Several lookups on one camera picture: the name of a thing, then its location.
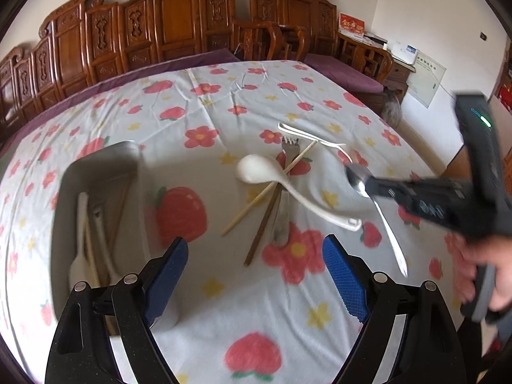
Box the carved wooden sofa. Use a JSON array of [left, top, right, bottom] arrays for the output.
[[0, 0, 307, 129]]

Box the rectangular metal tray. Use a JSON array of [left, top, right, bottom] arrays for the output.
[[50, 141, 180, 332]]

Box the white desk phone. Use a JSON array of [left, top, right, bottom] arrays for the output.
[[389, 42, 419, 65]]

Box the wooden side table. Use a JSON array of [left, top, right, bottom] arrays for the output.
[[385, 54, 413, 101]]

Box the metal fork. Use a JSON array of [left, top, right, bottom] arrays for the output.
[[273, 136, 300, 244]]

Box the metal spoon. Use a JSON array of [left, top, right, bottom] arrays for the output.
[[345, 163, 409, 277]]

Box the white bag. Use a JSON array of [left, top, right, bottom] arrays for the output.
[[381, 89, 403, 127]]

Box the white plastic fork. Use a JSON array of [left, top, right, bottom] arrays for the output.
[[277, 123, 348, 161]]

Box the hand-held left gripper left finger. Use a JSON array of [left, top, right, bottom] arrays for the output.
[[45, 237, 189, 384]]

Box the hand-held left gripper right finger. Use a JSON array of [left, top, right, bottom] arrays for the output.
[[322, 235, 468, 384]]

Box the floral strawberry tablecloth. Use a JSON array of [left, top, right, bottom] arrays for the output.
[[0, 60, 475, 384]]

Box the white wall board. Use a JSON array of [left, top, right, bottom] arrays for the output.
[[405, 51, 447, 109]]

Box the red desk calendar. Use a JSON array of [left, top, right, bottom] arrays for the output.
[[338, 13, 366, 41]]

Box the carved wooden armchair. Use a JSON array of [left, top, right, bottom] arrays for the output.
[[250, 0, 395, 93]]

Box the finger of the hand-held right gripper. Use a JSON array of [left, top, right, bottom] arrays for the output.
[[365, 175, 425, 219]]

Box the white soup spoon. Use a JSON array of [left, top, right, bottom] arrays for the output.
[[235, 154, 363, 231]]

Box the dark wooden chopstick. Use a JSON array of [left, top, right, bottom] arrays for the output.
[[244, 182, 281, 267]]

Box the light bamboo chopstick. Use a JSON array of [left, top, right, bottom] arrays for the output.
[[221, 141, 318, 236]]

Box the purple armchair cushion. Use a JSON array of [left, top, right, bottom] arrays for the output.
[[304, 53, 385, 94]]

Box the person's right hand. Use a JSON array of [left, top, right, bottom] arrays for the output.
[[451, 230, 512, 313]]

